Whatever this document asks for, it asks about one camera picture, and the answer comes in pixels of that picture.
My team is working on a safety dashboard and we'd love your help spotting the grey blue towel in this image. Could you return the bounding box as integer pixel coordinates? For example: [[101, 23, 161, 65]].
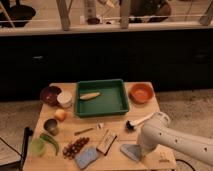
[[120, 144, 141, 162]]

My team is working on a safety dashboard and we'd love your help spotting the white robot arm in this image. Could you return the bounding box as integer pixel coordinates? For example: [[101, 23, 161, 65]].
[[138, 112, 213, 166]]

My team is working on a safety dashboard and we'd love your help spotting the green plastic tray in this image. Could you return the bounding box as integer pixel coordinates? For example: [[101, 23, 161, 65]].
[[74, 79, 129, 118]]

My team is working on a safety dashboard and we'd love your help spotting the wooden block eraser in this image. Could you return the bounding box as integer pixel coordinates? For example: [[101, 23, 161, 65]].
[[97, 130, 117, 155]]

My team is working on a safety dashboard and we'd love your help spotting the orange bowl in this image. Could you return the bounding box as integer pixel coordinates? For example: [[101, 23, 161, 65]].
[[129, 83, 154, 104]]

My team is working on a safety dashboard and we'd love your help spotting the blue sponge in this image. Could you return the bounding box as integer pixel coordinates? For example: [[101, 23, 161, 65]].
[[75, 147, 99, 169]]

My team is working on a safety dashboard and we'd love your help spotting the bunch of dark grapes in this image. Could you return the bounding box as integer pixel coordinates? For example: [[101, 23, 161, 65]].
[[62, 137, 89, 159]]

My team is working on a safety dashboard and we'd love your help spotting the yellow corn cob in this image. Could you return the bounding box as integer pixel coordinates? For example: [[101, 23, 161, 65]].
[[80, 92, 101, 100]]

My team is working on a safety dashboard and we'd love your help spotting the white cup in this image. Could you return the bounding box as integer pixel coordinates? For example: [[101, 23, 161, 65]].
[[57, 91, 72, 108]]

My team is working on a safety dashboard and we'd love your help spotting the small metal cup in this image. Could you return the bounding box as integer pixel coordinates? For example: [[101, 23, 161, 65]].
[[43, 119, 59, 136]]

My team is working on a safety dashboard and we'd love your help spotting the green chili pepper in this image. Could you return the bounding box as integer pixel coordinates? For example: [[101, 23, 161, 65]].
[[40, 133, 59, 156]]

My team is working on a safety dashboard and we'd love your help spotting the green plastic cup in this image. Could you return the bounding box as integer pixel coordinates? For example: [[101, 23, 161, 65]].
[[29, 138, 46, 157]]

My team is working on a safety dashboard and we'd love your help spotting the dark red bowl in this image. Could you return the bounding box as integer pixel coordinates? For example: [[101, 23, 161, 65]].
[[40, 86, 62, 106]]

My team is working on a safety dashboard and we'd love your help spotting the black cable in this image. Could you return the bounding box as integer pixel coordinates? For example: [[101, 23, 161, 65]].
[[175, 158, 198, 171]]

